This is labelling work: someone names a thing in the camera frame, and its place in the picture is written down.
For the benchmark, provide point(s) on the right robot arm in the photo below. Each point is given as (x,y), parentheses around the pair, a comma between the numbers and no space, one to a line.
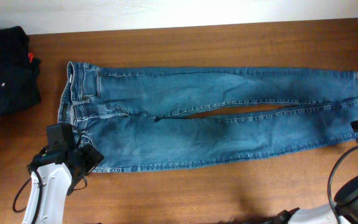
(342,207)

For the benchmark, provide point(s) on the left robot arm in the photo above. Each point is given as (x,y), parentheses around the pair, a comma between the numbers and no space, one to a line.
(56,170)

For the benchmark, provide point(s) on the blue denim jeans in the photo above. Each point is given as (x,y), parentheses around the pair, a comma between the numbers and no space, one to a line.
(167,118)

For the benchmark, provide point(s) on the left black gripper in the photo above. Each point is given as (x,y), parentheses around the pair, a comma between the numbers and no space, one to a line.
(92,157)

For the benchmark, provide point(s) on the black folded garment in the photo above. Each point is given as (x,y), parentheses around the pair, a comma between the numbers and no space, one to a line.
(19,70)

